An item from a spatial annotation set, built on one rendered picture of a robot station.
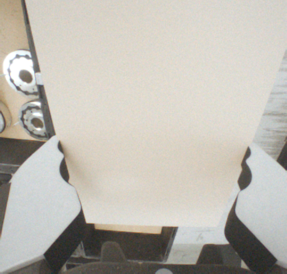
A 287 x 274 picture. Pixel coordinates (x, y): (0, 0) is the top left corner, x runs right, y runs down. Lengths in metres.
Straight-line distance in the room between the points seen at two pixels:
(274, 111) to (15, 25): 0.74
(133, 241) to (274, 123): 0.66
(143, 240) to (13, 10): 0.77
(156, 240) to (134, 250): 0.09
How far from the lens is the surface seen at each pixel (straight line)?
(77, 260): 1.79
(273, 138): 0.75
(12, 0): 0.46
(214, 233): 1.10
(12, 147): 0.54
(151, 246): 0.74
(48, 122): 0.36
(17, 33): 0.46
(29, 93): 0.44
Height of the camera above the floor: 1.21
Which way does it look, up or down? 62 degrees down
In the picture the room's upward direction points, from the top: 177 degrees counter-clockwise
